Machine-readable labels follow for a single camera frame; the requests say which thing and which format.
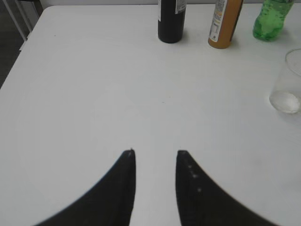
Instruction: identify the dark red wine bottle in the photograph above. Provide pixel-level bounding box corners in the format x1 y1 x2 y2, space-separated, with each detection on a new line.
158 0 187 43

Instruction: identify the green soda bottle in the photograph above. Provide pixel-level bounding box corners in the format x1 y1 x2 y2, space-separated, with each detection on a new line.
253 0 294 41

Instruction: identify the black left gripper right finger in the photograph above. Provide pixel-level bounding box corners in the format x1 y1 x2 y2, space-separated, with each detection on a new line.
176 150 273 226

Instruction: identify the transparent plastic cup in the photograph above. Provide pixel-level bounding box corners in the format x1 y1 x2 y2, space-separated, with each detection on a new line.
269 48 301 114

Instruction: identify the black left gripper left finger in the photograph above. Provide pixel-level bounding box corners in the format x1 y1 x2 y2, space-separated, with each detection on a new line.
39 149 136 226

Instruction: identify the orange juice bottle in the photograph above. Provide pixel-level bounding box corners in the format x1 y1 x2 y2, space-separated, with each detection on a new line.
208 0 243 49

